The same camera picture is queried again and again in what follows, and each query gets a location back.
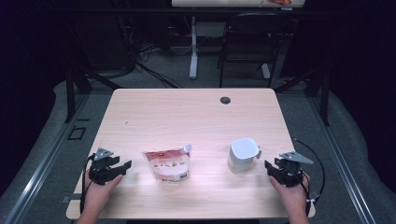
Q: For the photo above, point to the black folding chair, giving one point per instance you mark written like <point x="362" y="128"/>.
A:
<point x="253" y="46"/>

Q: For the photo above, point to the black floor socket frame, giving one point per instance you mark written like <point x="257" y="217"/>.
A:
<point x="76" y="133"/>

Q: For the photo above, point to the red and white refill pouch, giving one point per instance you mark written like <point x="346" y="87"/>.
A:
<point x="170" y="165"/>

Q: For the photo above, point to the light wooden desk top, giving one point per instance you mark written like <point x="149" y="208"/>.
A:
<point x="218" y="3"/>

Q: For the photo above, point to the orange object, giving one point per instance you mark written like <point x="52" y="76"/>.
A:
<point x="280" y="2"/>

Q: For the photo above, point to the white lidded container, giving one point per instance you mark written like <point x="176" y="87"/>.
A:
<point x="243" y="155"/>

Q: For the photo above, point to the aluminium floor rail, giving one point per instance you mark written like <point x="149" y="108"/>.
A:
<point x="43" y="177"/>
<point x="342" y="168"/>

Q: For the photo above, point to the black table grommet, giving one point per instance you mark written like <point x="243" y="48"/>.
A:
<point x="225" y="100"/>

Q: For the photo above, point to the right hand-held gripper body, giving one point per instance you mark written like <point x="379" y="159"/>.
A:
<point x="291" y="172"/>

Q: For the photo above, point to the black metal stand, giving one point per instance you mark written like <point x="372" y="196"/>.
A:
<point x="71" y="93"/>
<point x="324" y="96"/>

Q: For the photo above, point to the person's right hand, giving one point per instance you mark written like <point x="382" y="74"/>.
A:
<point x="291" y="196"/>

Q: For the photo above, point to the white desk leg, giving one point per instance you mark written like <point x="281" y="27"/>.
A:
<point x="193" y="53"/>

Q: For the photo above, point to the person's left hand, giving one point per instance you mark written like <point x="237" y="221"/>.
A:
<point x="99" y="194"/>

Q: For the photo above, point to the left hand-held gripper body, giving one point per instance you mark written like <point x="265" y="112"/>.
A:
<point x="100" y="169"/>

